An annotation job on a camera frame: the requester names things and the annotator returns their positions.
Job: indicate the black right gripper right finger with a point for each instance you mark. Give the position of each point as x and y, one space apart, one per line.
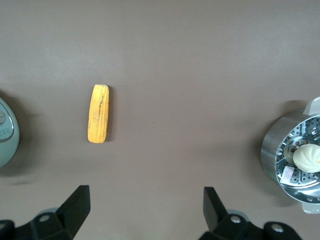
217 220

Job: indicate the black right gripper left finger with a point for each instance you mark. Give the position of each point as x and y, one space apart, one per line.
72 212

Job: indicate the yellow corn cob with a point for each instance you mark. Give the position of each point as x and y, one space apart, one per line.
98 115

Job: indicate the glass pot lid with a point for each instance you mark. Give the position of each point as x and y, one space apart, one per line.
3 125

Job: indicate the steel cooking pot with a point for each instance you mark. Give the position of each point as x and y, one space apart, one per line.
12 153

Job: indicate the steel steamer pot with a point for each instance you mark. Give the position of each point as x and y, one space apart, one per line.
271 140

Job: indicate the white red label sticker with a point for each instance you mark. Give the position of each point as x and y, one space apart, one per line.
288 175

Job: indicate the white steamed bun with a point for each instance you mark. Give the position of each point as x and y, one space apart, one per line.
307 157

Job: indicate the perforated steel steamer insert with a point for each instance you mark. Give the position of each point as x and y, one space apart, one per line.
306 130

